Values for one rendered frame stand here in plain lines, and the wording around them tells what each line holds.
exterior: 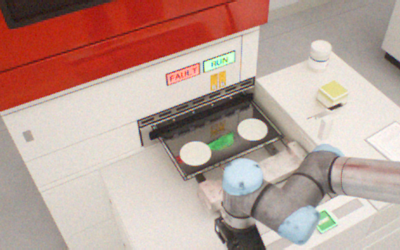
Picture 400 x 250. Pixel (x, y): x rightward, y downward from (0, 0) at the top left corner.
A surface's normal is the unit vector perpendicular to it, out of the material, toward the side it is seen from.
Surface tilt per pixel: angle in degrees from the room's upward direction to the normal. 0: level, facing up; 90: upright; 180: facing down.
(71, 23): 90
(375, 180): 53
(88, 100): 90
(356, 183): 68
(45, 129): 90
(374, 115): 0
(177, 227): 0
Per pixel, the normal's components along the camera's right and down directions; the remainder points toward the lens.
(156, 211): -0.02, -0.70
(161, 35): 0.47, 0.63
